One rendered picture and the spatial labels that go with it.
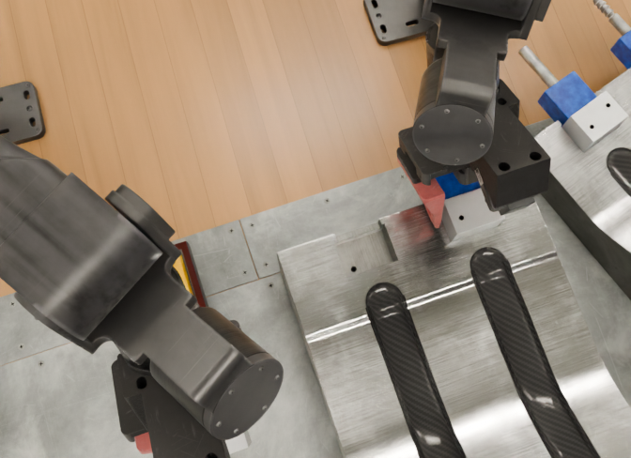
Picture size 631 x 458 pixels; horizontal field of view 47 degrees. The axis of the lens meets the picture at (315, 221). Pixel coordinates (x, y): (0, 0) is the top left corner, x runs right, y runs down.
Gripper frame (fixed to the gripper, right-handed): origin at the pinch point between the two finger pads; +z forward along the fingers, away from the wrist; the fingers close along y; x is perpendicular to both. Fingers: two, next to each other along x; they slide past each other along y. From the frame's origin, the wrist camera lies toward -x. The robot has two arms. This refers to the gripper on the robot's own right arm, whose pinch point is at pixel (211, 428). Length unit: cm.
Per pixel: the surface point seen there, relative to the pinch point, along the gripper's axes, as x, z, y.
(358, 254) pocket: 13.9, 2.3, 18.0
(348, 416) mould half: 0.2, 7.1, 11.6
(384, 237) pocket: 14.6, 1.9, 21.2
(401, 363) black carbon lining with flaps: 2.8, 6.0, 18.0
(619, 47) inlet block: 25, -3, 53
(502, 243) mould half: 8.9, 1.6, 31.4
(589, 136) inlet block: 16.0, -1.3, 44.6
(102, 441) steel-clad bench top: 9.4, 12.2, -12.5
